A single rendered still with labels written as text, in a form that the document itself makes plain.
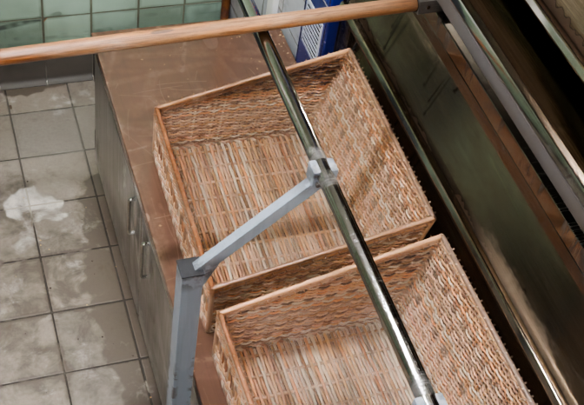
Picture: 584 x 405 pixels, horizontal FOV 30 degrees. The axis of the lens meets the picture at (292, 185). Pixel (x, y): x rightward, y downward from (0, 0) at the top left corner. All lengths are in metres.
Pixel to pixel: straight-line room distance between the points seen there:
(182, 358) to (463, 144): 0.69
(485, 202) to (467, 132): 0.15
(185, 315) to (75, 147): 1.54
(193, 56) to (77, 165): 0.68
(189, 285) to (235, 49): 1.14
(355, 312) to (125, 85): 0.91
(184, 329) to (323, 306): 0.34
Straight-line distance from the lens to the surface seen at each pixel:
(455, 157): 2.19
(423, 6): 2.19
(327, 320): 2.32
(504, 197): 2.08
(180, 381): 2.22
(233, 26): 2.06
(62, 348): 3.01
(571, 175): 1.58
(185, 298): 2.00
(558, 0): 1.80
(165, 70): 2.89
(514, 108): 1.68
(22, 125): 3.57
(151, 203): 2.55
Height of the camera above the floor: 2.48
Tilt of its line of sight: 46 degrees down
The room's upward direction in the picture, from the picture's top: 10 degrees clockwise
